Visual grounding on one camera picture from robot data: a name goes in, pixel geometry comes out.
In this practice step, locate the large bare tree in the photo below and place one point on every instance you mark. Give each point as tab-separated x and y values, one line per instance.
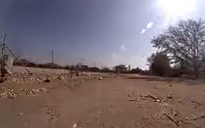
191	43

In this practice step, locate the row of distant trees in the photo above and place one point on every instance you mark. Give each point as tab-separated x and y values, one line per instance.
90	68

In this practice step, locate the brown dirt ground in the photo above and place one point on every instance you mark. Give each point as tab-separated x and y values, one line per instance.
103	106

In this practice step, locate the braced metal post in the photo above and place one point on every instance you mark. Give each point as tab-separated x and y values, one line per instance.
4	50

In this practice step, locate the thin distant pole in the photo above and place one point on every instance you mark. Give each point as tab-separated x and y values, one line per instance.
52	58

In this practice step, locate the strip of pale stone rubble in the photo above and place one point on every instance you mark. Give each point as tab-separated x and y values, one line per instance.
26	78

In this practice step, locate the dark bushy tree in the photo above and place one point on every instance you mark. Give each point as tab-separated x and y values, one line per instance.
160	64

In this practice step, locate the short dark stump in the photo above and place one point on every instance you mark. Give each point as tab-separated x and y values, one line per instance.
3	72

